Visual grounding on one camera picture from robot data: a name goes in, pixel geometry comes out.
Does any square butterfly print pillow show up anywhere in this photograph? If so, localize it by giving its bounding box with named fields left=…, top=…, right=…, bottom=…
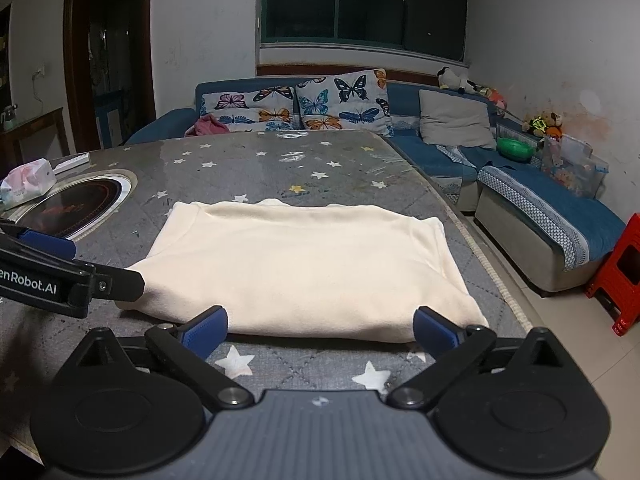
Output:
left=295, top=68, right=393, bottom=137

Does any wooden side table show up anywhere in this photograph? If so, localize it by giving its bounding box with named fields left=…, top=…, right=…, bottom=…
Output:
left=0, top=107, right=66, bottom=168

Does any pastel soft tissue pack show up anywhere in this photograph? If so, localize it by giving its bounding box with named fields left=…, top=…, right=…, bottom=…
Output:
left=0, top=158, right=57, bottom=209

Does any window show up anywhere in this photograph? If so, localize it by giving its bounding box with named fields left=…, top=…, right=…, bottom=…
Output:
left=257, top=0, right=471, bottom=63

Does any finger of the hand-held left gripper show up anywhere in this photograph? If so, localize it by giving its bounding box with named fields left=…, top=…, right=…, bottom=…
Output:
left=0, top=224, right=77, bottom=261
left=90, top=265, right=146, bottom=304

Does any blue sofa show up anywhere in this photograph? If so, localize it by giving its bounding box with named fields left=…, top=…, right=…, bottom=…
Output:
left=124, top=77, right=628, bottom=296

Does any round black induction cooktop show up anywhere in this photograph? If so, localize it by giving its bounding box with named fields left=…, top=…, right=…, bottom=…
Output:
left=0, top=172, right=139, bottom=241

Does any pink orange plush toy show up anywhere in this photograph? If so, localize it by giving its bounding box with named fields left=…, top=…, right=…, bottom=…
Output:
left=477, top=85, right=507, bottom=108

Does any grey star-printed tablecloth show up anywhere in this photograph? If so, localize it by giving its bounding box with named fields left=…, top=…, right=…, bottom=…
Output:
left=0, top=130, right=533, bottom=480

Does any grey pillow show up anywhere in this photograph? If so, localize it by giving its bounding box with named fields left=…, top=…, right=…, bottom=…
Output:
left=419, top=89, right=497, bottom=150

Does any white remote control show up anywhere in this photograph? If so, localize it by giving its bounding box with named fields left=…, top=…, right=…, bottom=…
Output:
left=52, top=152, right=91, bottom=176

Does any clear plastic storage box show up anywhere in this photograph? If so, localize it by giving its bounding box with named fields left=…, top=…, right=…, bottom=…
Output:
left=541, top=135, right=610, bottom=198

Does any dark wooden door frame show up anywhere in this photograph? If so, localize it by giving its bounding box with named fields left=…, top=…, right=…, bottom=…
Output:
left=62, top=0, right=156, bottom=153

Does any black and white plush toy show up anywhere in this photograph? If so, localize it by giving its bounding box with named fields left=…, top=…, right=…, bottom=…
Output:
left=437, top=66, right=476, bottom=93

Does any wide butterfly print pillow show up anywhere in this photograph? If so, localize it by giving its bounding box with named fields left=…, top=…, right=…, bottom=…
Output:
left=200, top=85, right=296, bottom=133

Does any red plastic stool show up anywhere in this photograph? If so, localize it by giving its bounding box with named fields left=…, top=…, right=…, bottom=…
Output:
left=585, top=212, right=640, bottom=336

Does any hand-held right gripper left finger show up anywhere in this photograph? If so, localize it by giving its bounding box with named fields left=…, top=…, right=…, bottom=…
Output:
left=67, top=305, right=255, bottom=411

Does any pink cloth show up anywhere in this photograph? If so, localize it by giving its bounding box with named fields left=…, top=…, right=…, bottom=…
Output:
left=185, top=114, right=231, bottom=137

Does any blue and white box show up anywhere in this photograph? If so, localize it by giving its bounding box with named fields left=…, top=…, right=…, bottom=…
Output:
left=95, top=89, right=126, bottom=150

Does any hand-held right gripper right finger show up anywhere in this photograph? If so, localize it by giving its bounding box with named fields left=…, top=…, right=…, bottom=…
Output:
left=387, top=306, right=573, bottom=408

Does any cream shirt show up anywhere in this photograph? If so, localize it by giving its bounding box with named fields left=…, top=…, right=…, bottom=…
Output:
left=115, top=199, right=490, bottom=345

